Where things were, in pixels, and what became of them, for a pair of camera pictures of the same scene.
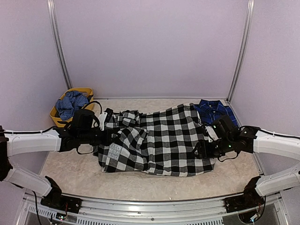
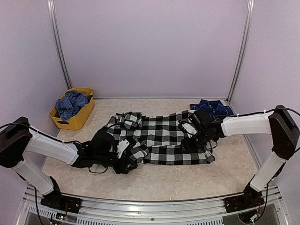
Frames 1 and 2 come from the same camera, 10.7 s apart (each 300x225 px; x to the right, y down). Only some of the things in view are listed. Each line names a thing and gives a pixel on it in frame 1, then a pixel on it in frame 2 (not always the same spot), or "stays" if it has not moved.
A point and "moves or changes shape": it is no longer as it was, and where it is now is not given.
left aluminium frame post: [53, 20] stays
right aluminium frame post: [240, 58] stays
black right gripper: [204, 150] to [188, 147]
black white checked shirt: [162, 142] moves or changes shape
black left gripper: [107, 139] to [125, 160]
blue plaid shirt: [210, 110] stays
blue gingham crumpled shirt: [66, 106] stays
